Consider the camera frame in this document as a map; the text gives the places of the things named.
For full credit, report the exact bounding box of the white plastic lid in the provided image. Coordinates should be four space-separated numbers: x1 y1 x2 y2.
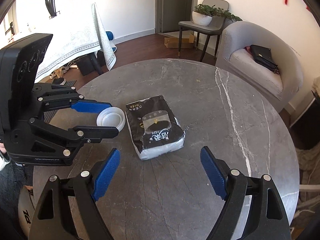
96 107 126 132

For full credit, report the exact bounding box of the black tissue pack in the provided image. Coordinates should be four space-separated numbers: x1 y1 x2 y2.
125 95 185 160

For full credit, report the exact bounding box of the dark fuzzy sleeve forearm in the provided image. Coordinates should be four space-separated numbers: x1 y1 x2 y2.
0 159 34 221

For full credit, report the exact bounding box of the cardboard box on floor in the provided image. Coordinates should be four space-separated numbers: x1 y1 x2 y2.
164 34 195 49

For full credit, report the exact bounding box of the grey fabric armchair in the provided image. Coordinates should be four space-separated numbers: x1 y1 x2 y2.
216 21 303 112

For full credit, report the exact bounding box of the black handbag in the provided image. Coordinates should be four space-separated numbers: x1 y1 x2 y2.
250 45 280 74

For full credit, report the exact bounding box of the grey door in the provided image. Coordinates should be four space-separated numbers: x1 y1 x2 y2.
155 0 197 34

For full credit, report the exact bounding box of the grey dining chair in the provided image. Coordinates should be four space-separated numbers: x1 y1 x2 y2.
178 0 229 62

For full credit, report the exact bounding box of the potted green plant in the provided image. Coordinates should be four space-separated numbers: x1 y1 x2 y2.
192 4 242 27

